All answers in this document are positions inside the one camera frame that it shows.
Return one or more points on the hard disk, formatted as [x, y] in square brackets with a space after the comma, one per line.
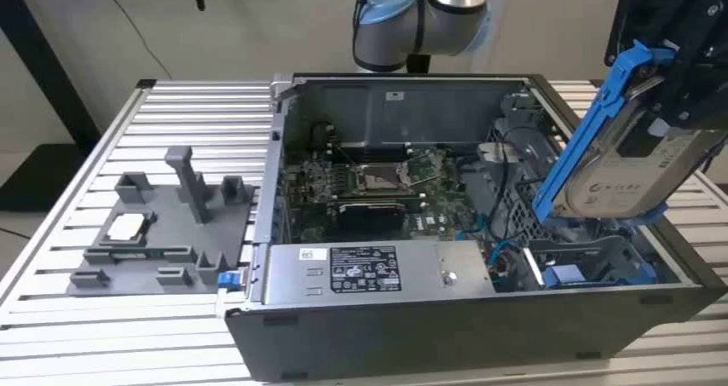
[615, 181]

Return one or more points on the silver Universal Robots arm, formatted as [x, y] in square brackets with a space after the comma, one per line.
[393, 28]

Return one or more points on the metal disk bay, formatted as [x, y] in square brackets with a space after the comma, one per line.
[592, 249]

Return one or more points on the blue disk carrier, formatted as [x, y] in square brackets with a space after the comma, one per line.
[570, 275]

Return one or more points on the perforated metal drive cage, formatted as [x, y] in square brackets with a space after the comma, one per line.
[512, 198]

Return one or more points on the green Dell motherboard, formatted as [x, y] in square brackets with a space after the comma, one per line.
[439, 215]

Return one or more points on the CPU socket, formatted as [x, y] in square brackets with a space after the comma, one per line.
[379, 177]

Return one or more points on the thin locking lever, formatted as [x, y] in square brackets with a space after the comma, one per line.
[352, 156]

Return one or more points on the silver power supply unit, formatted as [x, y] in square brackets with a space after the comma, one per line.
[364, 271]

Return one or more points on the black open PC case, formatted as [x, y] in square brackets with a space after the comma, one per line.
[399, 343]

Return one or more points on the blue case latch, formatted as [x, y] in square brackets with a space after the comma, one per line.
[228, 281]

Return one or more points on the grey parts rack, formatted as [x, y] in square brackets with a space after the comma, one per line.
[170, 241]

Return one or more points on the green RAM stick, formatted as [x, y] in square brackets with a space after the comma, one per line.
[149, 254]

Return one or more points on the silver CPU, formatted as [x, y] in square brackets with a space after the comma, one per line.
[130, 226]

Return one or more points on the black stand foot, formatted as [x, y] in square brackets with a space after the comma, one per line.
[41, 177]

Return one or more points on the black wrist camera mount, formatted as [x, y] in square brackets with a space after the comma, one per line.
[626, 19]

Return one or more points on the black slanted post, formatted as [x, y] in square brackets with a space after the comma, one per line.
[41, 53]

